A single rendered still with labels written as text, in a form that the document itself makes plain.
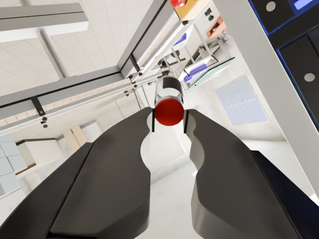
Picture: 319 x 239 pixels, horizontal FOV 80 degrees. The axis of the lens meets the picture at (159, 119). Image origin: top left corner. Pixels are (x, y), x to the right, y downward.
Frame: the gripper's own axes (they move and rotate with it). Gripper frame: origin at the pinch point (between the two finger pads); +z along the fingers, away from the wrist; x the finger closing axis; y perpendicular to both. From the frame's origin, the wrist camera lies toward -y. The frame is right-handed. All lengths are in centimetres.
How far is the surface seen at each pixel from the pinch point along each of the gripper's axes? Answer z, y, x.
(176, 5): 40.7, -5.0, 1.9
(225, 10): 35.2, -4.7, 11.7
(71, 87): 74, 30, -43
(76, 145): 510, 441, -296
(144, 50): 74, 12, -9
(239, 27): 32.6, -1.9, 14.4
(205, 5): 43.9, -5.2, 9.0
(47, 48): 86, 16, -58
